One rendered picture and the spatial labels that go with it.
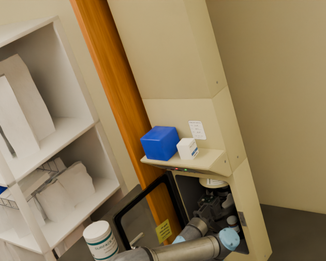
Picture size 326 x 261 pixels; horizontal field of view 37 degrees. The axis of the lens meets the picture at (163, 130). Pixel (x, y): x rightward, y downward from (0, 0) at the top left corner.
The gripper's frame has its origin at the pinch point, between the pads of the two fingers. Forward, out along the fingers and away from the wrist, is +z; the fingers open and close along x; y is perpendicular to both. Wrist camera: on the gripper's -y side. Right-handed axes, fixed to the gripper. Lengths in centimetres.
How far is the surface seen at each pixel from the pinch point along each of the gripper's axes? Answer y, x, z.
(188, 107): 46.5, -3.0, -7.6
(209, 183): 12.1, -0.4, -7.7
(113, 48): 71, 23, -7
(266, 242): -20.5, -13.9, -2.3
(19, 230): -23, 128, -31
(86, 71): 42, 98, 35
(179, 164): 30.2, -1.0, -19.9
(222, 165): 26.3, -14.0, -13.2
